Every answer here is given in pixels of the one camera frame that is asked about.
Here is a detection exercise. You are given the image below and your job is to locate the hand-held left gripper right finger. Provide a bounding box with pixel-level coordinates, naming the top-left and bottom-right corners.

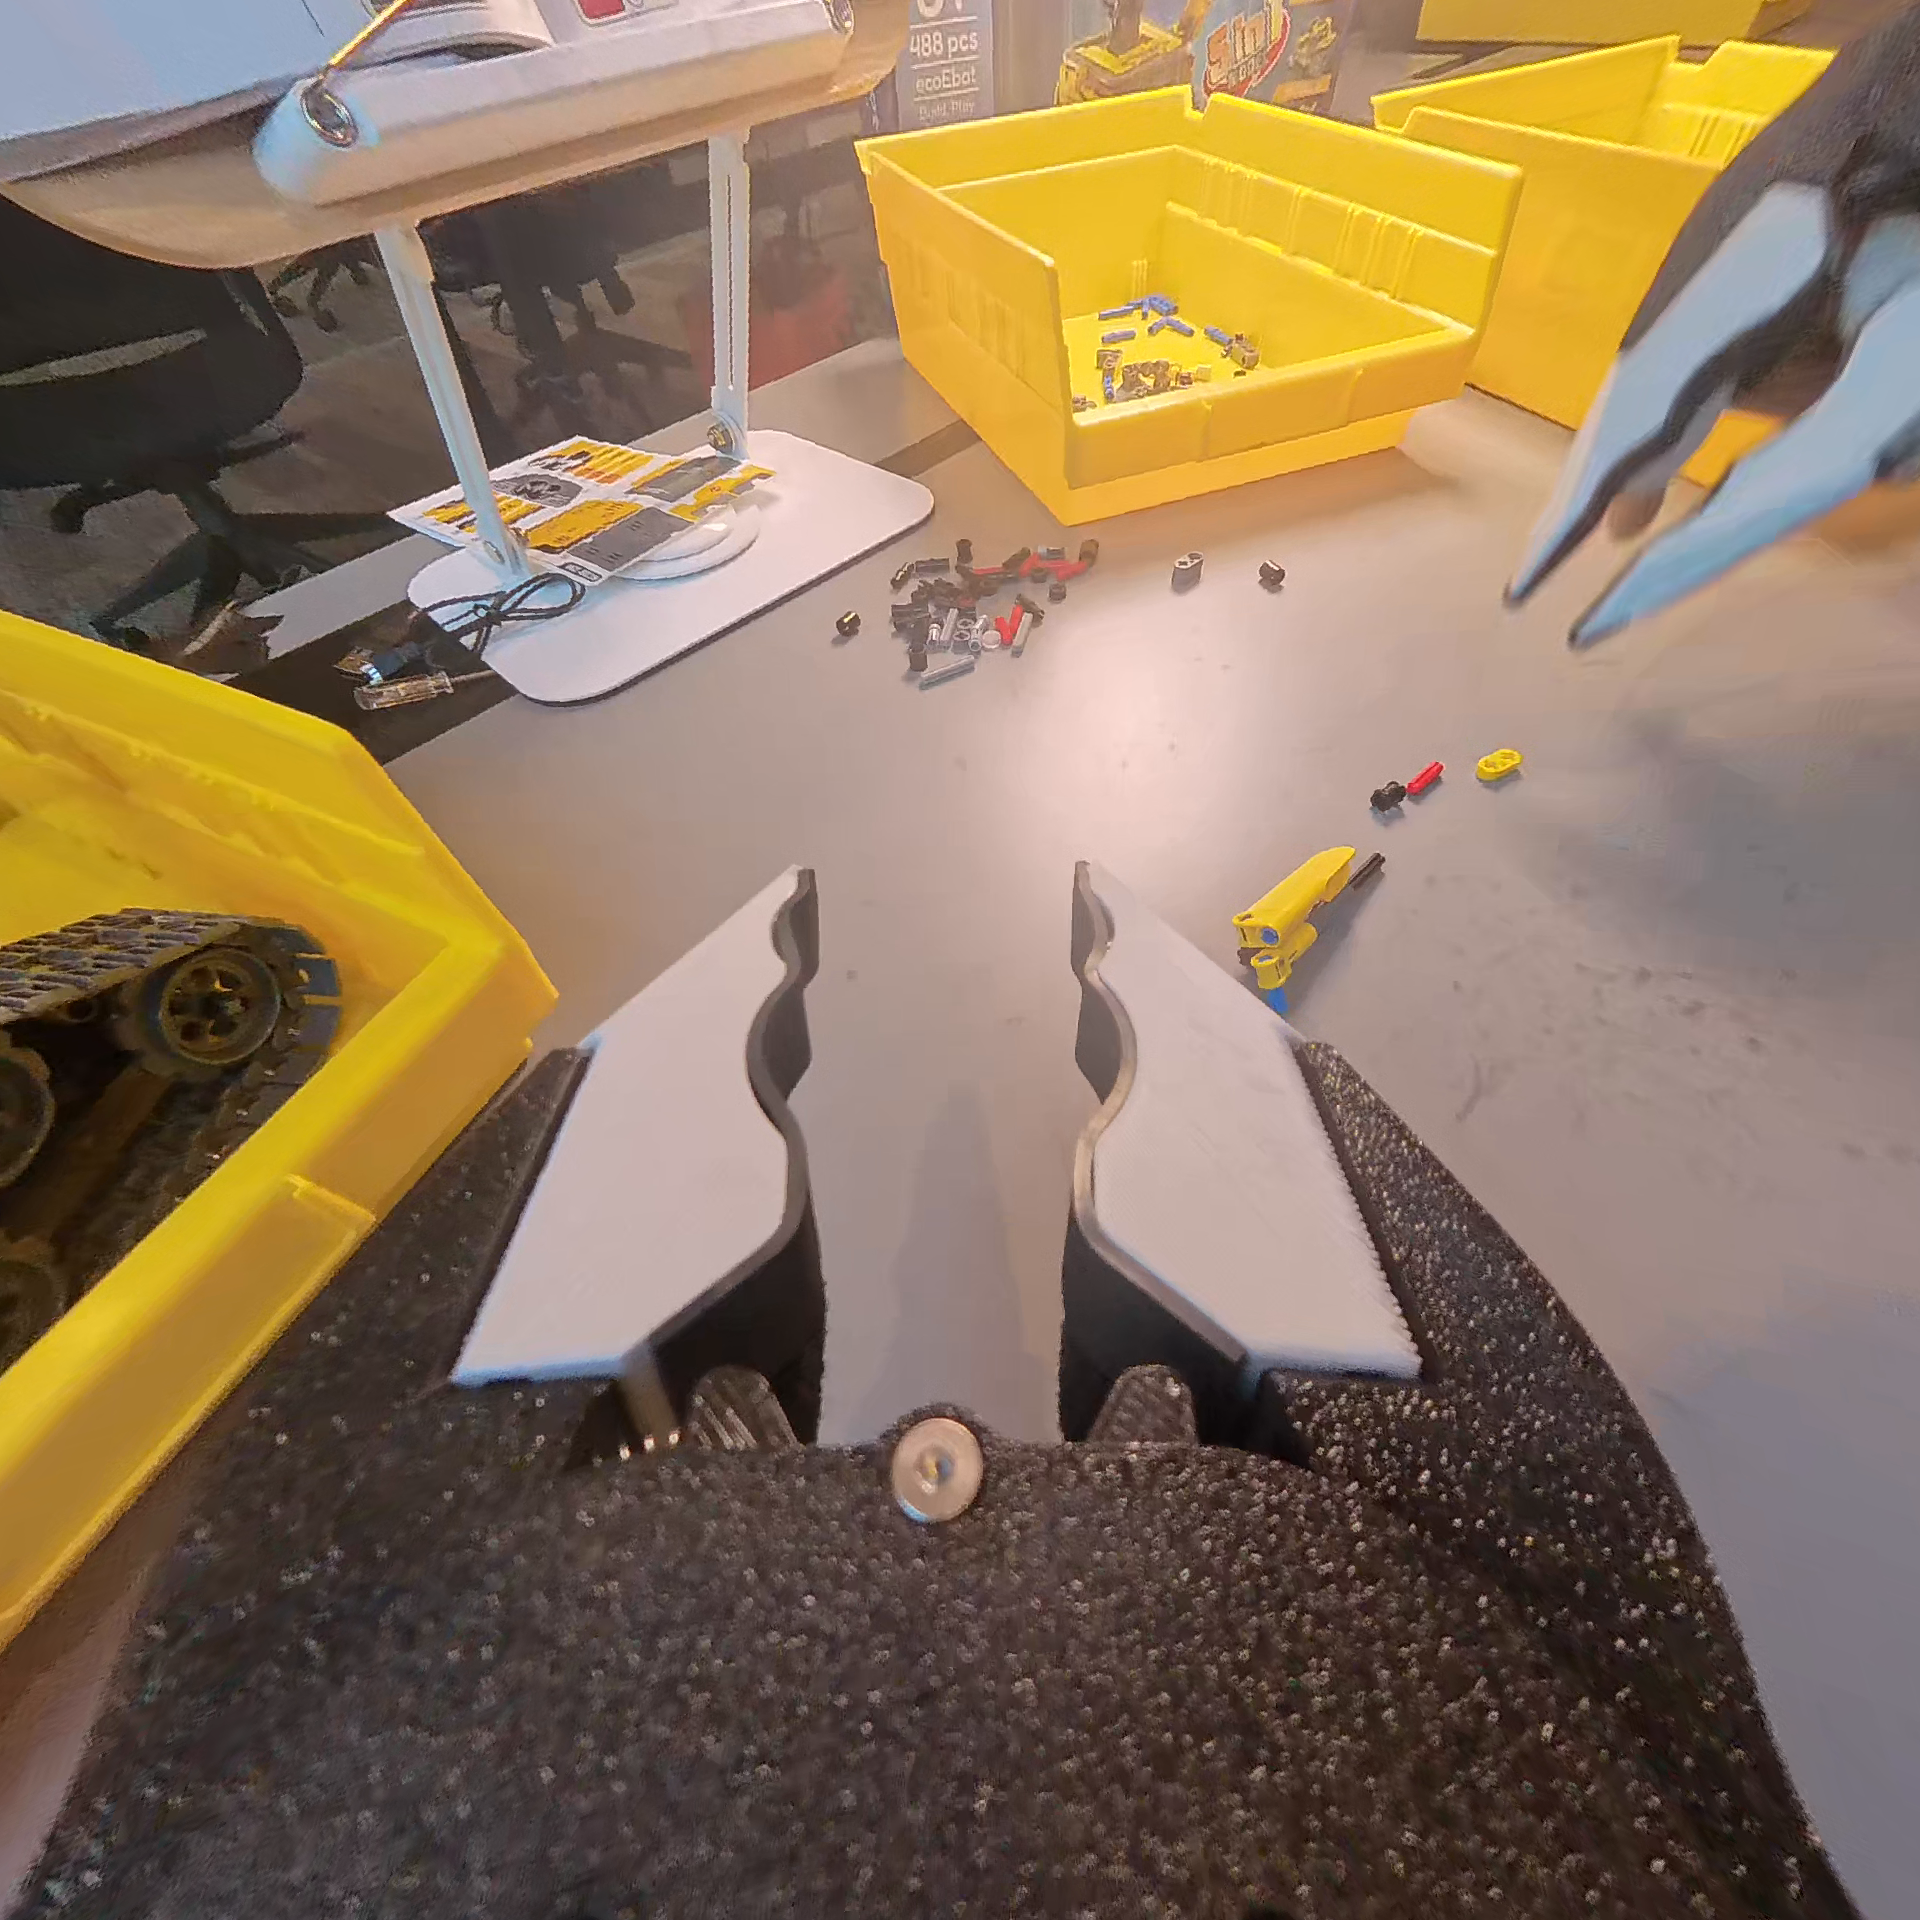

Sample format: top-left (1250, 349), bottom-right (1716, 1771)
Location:
top-left (1058, 859), bottom-right (1424, 1444)

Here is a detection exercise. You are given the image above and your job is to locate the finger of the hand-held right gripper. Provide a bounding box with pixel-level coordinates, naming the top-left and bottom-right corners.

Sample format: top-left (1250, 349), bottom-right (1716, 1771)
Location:
top-left (1503, 183), bottom-right (1836, 610)
top-left (1565, 265), bottom-right (1920, 649)

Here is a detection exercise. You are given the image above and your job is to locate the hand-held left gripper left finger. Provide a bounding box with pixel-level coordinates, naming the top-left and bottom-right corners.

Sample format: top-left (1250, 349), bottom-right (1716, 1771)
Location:
top-left (450, 863), bottom-right (825, 1456)

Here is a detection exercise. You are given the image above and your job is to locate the yellow brick arm with axle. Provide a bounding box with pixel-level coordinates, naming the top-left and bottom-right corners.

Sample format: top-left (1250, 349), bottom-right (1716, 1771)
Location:
top-left (1229, 847), bottom-right (1386, 994)

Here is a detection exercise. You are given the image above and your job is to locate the grey desk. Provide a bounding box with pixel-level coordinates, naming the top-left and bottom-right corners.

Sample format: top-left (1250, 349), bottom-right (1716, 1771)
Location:
top-left (0, 337), bottom-right (1920, 1920)

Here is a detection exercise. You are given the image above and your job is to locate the yellow tracked brick robot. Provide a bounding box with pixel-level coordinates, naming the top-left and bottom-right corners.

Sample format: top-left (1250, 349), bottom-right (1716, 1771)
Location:
top-left (0, 906), bottom-right (346, 1374)

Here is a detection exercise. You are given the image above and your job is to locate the heap of blue tan pieces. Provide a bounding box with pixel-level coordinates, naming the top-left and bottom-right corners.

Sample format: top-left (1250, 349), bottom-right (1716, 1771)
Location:
top-left (1069, 294), bottom-right (1265, 411)

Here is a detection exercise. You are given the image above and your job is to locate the pile of black red pieces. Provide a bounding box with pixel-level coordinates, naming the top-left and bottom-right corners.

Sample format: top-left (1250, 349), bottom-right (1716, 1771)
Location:
top-left (887, 540), bottom-right (1103, 690)

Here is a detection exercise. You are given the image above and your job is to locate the yellow black sticker sheet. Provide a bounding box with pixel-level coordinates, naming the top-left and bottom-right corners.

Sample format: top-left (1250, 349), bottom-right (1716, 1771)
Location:
top-left (388, 435), bottom-right (779, 579)

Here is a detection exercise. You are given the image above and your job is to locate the white book stand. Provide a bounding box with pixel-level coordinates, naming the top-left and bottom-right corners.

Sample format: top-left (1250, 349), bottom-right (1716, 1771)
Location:
top-left (0, 0), bottom-right (939, 709)

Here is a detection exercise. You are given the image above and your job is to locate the blue robot kit box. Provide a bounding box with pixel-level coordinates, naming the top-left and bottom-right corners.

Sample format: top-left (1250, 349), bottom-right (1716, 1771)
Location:
top-left (892, 0), bottom-right (1361, 129)

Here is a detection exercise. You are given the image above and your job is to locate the red crate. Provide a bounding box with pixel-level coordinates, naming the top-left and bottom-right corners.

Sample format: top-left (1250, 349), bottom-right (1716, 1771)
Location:
top-left (676, 241), bottom-right (822, 387)

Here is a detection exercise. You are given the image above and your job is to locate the large black office chair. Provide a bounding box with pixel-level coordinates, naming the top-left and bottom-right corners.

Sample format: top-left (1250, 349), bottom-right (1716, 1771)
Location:
top-left (0, 194), bottom-right (309, 633)

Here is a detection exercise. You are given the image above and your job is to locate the open building instruction booklet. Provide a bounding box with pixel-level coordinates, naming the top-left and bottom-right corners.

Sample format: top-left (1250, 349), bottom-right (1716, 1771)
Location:
top-left (0, 0), bottom-right (820, 149)

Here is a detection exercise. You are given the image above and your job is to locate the black coiled cable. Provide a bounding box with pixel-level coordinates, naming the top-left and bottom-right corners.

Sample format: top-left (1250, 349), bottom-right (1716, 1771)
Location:
top-left (334, 570), bottom-right (588, 677)

